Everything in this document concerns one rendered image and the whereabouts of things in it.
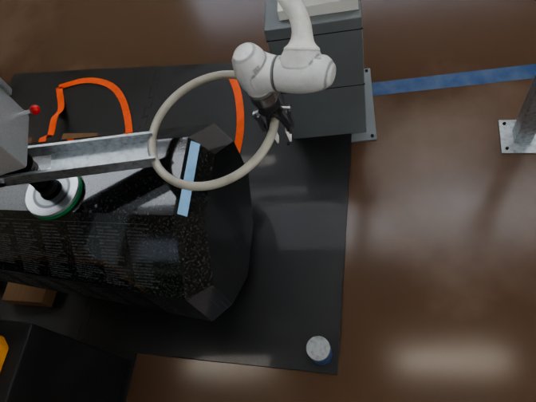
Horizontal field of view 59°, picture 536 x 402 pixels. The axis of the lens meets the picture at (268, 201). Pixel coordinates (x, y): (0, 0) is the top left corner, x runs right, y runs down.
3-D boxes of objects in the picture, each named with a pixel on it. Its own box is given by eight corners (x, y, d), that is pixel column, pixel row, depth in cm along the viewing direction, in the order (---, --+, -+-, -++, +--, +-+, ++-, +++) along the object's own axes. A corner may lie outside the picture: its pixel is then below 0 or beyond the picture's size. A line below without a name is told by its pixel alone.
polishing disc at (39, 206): (29, 226, 173) (27, 224, 172) (25, 179, 184) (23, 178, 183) (83, 203, 173) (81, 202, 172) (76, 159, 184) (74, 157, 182)
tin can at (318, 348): (305, 358, 210) (301, 352, 199) (316, 337, 213) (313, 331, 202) (326, 369, 206) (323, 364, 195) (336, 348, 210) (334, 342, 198)
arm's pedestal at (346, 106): (285, 79, 288) (255, -39, 219) (370, 68, 279) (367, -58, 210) (284, 148, 265) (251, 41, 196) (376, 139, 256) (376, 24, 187)
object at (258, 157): (156, 211, 159) (152, 208, 157) (144, 102, 184) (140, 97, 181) (295, 162, 152) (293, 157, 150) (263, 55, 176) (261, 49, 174)
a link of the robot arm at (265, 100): (246, 76, 149) (252, 89, 154) (245, 100, 145) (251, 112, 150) (274, 72, 147) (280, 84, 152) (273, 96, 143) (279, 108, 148)
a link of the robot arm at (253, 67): (239, 100, 146) (279, 101, 141) (220, 65, 133) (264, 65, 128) (249, 72, 150) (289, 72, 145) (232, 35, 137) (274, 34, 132)
